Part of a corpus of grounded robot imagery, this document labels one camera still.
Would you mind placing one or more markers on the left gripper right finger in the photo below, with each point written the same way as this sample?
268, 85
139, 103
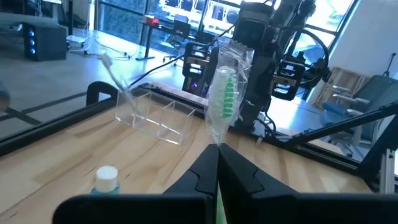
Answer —
245, 189

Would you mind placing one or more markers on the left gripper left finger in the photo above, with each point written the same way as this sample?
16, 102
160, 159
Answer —
199, 186

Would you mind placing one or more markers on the small blue mouthwash bottle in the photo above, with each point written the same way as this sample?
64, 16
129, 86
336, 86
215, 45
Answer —
106, 179

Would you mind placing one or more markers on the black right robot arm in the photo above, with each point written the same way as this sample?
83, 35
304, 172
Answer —
259, 77

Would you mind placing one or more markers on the black slotted equipment box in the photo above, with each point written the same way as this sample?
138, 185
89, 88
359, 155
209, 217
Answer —
199, 71
287, 81

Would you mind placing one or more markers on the wooden board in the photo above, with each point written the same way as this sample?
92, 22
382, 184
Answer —
339, 84

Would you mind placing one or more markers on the black table clamp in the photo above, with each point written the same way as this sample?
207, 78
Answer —
93, 90

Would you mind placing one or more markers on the black standing desk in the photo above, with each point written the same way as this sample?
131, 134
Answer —
149, 40

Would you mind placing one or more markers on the blue grey office chair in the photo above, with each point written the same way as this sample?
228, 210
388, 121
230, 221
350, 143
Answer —
373, 93

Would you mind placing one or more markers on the red object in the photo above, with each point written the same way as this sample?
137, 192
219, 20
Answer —
152, 20

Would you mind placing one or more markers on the black tripod stand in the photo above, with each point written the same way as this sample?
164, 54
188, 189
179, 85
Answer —
390, 62

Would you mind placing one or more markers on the black PC tower blue lights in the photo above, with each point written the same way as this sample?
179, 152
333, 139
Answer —
46, 43

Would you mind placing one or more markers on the silver aluminium post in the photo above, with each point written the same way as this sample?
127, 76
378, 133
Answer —
387, 171

